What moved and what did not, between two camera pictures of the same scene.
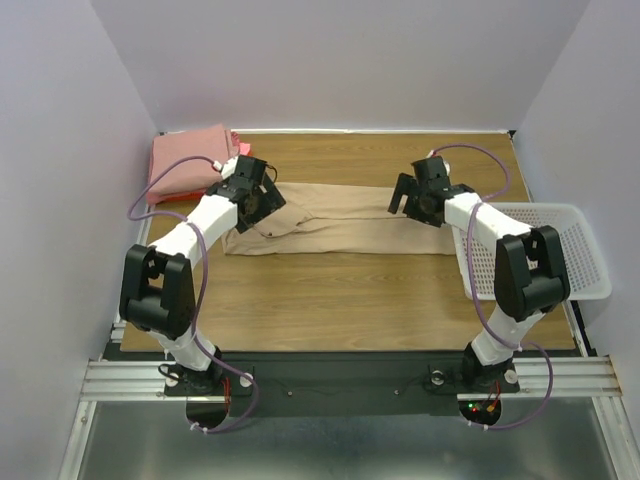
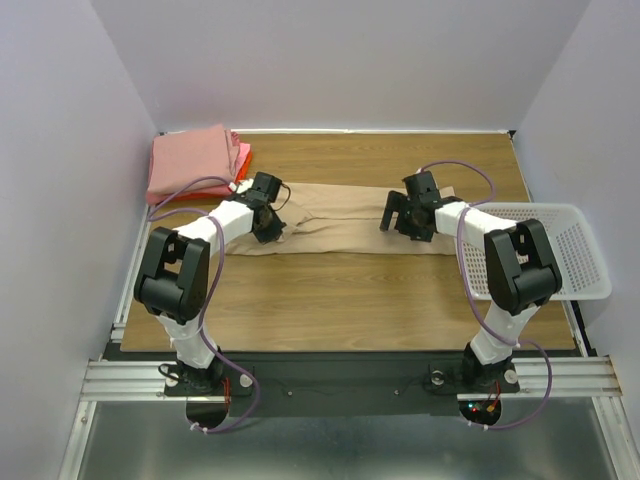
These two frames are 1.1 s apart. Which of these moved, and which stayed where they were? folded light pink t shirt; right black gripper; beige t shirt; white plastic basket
Moved: right black gripper
Stayed: folded light pink t shirt; beige t shirt; white plastic basket
